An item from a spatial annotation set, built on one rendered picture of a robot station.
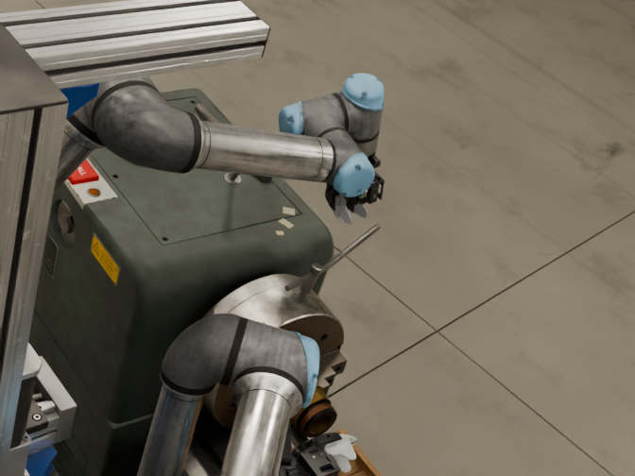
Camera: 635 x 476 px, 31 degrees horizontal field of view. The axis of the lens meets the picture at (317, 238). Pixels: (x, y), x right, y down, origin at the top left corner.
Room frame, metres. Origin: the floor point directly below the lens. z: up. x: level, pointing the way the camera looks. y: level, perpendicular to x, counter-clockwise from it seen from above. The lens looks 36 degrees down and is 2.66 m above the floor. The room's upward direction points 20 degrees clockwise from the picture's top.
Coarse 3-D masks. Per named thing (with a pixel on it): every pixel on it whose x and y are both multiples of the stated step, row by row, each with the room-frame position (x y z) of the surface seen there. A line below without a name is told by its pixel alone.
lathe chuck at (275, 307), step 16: (272, 288) 1.73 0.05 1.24; (240, 304) 1.68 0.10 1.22; (256, 304) 1.68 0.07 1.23; (272, 304) 1.69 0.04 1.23; (288, 304) 1.70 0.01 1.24; (320, 304) 1.76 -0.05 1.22; (256, 320) 1.65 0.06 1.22; (272, 320) 1.65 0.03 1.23; (288, 320) 1.66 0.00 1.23; (304, 320) 1.69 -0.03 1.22; (320, 320) 1.72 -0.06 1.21; (336, 320) 1.75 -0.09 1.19; (320, 336) 1.73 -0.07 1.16; (336, 336) 1.77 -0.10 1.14; (208, 400) 1.58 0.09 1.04; (224, 400) 1.58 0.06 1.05; (224, 416) 1.59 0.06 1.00
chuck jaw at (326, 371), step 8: (320, 352) 1.75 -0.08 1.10; (328, 352) 1.75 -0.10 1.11; (336, 352) 1.76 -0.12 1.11; (320, 360) 1.72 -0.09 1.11; (328, 360) 1.73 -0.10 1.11; (336, 360) 1.74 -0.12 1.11; (344, 360) 1.74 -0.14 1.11; (320, 368) 1.70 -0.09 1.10; (328, 368) 1.71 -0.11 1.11; (336, 368) 1.74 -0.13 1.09; (344, 368) 1.75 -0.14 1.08; (320, 376) 1.68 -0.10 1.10; (328, 376) 1.69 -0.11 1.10; (320, 384) 1.66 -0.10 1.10; (328, 384) 1.67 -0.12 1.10
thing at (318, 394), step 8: (320, 392) 1.62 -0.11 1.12; (312, 400) 1.59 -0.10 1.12; (320, 400) 1.60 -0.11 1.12; (328, 400) 1.62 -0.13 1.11; (304, 408) 1.58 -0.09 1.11; (312, 408) 1.58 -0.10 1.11; (320, 408) 1.58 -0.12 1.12; (328, 408) 1.59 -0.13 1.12; (296, 416) 1.57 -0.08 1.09; (304, 416) 1.57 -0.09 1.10; (312, 416) 1.56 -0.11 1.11; (320, 416) 1.57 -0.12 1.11; (328, 416) 1.61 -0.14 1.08; (296, 424) 1.57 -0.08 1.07; (304, 424) 1.56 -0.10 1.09; (312, 424) 1.56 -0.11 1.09; (320, 424) 1.60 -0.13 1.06; (328, 424) 1.60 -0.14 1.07; (304, 432) 1.56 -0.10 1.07; (312, 432) 1.57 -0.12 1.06; (320, 432) 1.58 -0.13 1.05
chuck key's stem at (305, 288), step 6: (312, 264) 1.74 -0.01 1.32; (318, 264) 1.75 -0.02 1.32; (312, 270) 1.73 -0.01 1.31; (318, 270) 1.73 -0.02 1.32; (306, 282) 1.72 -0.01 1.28; (312, 282) 1.73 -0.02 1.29; (300, 288) 1.73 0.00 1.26; (306, 288) 1.72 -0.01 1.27; (300, 294) 1.72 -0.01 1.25; (306, 294) 1.73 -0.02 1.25; (300, 300) 1.72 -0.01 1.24
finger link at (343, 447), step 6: (342, 438) 1.54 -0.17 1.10; (348, 438) 1.55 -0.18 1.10; (354, 438) 1.56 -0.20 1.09; (330, 444) 1.52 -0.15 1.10; (336, 444) 1.53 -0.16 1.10; (342, 444) 1.53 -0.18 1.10; (348, 444) 1.54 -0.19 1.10; (324, 450) 1.50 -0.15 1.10; (330, 450) 1.50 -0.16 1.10; (336, 450) 1.51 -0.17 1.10; (342, 450) 1.52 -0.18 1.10; (348, 450) 1.52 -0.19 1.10; (348, 456) 1.51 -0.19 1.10; (354, 456) 1.51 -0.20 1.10
